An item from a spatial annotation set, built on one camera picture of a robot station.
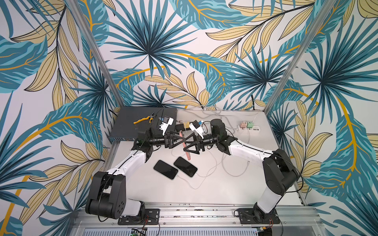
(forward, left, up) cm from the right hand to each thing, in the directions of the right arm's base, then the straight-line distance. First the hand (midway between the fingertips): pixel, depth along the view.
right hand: (175, 156), depth 71 cm
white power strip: (+30, -56, -19) cm, 66 cm away
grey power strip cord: (+51, -26, -22) cm, 61 cm away
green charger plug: (+31, -50, -15) cm, 61 cm away
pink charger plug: (+31, -45, -14) cm, 57 cm away
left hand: (+7, -4, +3) cm, 9 cm away
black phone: (+2, +7, -21) cm, 22 cm away
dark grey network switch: (+39, +36, -18) cm, 56 cm away
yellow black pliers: (+39, +21, -14) cm, 46 cm away
